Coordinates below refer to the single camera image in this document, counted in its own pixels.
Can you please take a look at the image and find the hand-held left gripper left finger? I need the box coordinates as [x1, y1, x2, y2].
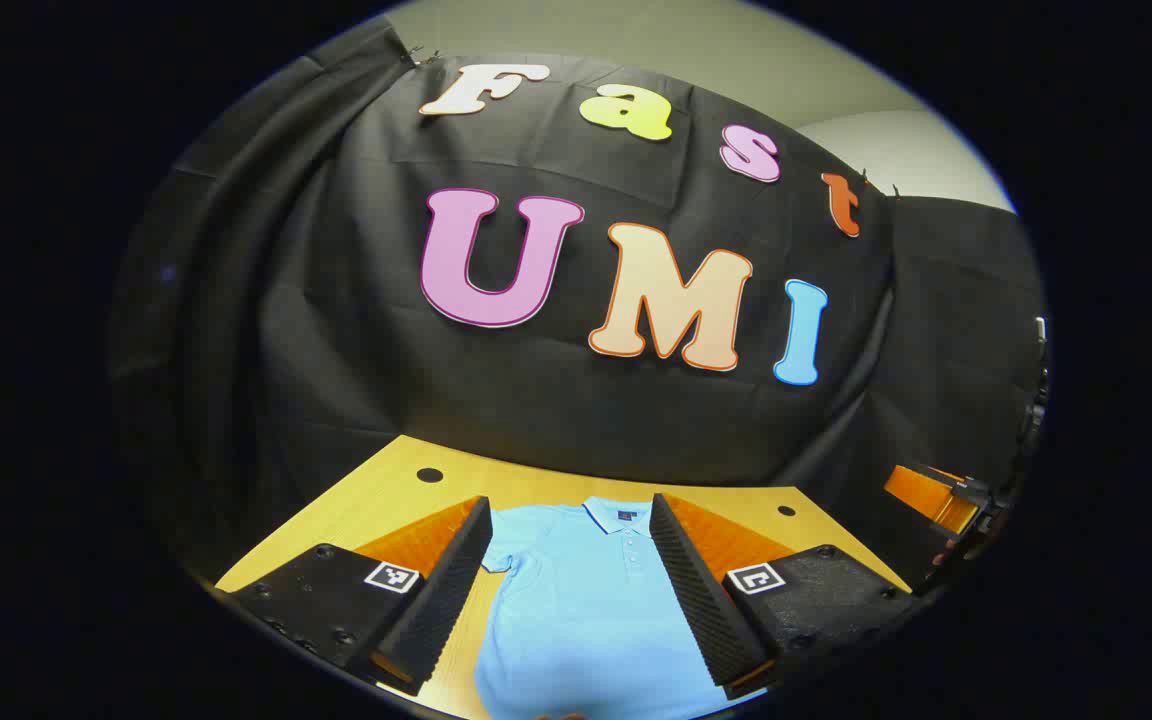
[221, 495, 494, 698]

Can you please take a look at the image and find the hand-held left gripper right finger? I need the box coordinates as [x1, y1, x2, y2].
[649, 492, 922, 701]

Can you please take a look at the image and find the light blue T-shirt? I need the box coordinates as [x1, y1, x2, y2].
[473, 497, 767, 720]

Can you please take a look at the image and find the black backdrop cloth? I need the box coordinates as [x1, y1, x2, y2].
[111, 15, 1049, 601]

